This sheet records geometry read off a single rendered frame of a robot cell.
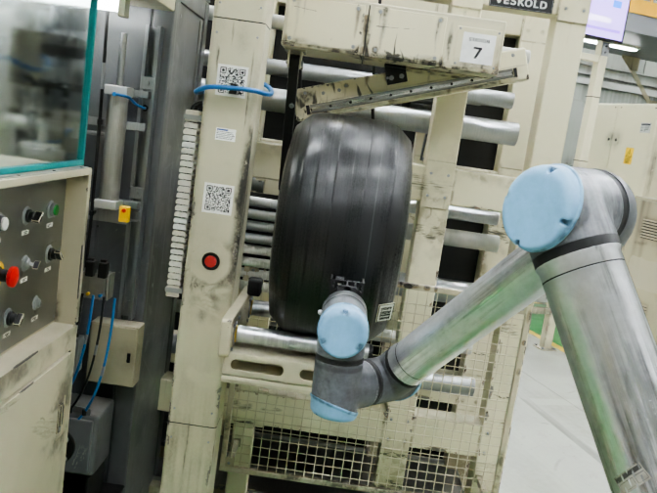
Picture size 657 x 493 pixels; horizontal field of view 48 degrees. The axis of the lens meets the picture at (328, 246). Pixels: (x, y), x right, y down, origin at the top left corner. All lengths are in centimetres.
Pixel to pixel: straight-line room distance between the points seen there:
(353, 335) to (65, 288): 77
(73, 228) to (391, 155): 75
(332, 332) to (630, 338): 54
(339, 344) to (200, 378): 72
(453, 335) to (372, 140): 61
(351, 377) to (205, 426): 74
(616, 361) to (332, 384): 56
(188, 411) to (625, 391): 129
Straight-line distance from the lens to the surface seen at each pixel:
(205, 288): 191
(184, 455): 206
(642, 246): 630
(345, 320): 132
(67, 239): 180
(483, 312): 127
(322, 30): 211
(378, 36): 211
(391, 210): 166
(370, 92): 223
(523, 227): 101
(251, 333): 184
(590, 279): 99
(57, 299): 183
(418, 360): 138
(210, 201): 187
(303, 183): 166
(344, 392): 136
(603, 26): 581
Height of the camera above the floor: 143
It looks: 9 degrees down
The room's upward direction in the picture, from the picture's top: 8 degrees clockwise
